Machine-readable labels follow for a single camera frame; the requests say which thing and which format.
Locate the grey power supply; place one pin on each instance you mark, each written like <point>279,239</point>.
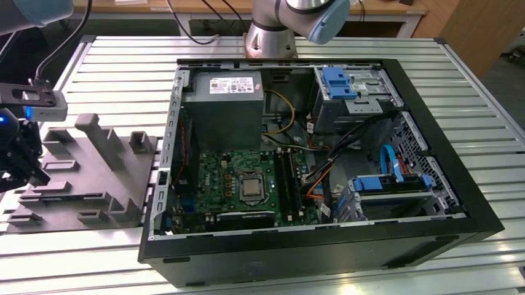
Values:
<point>226,123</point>

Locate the wooden desk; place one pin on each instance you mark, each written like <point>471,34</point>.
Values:
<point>389,7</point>

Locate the grey metal drive cage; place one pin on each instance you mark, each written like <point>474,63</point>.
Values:
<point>369,107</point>

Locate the wooden cabinet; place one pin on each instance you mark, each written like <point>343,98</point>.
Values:
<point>472,24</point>

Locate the black graphics card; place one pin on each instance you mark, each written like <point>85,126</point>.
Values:
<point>246,219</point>

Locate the green motherboard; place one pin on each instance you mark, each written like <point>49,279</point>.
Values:
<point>216,170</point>

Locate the grey parts rack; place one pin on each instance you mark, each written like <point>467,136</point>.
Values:
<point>102,184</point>

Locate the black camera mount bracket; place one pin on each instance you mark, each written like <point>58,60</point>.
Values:
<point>9,92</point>

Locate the silver CPU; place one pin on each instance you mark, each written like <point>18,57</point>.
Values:
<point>252,188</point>

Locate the blue plastic drive latch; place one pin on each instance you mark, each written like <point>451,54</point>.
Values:
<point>339,83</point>

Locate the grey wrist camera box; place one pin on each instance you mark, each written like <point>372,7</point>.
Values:
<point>50,110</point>

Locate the hard disk in blue carrier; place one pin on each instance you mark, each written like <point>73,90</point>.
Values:
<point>367,184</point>

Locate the black case fan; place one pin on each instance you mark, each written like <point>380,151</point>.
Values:
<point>190,172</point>

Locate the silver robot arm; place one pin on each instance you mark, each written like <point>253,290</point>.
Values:
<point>271,37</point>

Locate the black PC case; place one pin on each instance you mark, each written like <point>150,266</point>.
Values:
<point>288,255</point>

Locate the blue VGA port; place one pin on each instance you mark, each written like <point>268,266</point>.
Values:
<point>168,222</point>

